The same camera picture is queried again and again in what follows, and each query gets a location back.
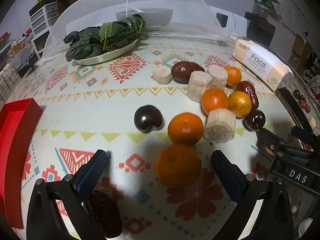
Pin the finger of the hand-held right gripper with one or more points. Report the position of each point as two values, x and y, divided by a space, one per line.
301 133
266 138

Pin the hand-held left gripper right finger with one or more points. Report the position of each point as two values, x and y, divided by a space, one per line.
227 177

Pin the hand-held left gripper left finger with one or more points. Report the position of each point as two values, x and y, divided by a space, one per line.
92 175

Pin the orange mandarin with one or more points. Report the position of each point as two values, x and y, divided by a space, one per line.
240 103
185 128
178 166
233 75
215 100

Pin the beige sugarcane piece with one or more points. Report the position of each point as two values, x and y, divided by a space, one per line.
162 74
199 86
218 76
220 126

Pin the red box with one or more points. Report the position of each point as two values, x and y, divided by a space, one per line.
17 135

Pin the dark red date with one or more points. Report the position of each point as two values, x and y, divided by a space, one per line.
105 215

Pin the wrinkled red date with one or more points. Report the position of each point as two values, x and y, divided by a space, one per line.
248 92

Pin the patterned tablecloth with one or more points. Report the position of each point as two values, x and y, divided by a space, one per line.
100 110

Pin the tissue pack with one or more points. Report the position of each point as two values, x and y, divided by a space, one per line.
260 62

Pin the cardboard box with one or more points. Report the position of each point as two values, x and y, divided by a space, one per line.
301 46

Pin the large red date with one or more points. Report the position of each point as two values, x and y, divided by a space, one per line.
186 71

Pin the cream plate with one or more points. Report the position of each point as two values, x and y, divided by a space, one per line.
105 57

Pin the white chair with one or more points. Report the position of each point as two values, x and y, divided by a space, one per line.
237 22

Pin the green spinach leaves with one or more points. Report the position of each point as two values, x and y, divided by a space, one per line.
85 45

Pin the clear plastic bottle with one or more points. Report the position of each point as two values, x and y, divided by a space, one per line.
262 5

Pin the white drawer unit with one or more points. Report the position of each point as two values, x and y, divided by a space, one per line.
43 20

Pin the grey bowl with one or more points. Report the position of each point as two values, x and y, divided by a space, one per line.
155 17

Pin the white mesh food cover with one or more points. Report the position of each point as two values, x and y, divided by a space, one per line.
100 10

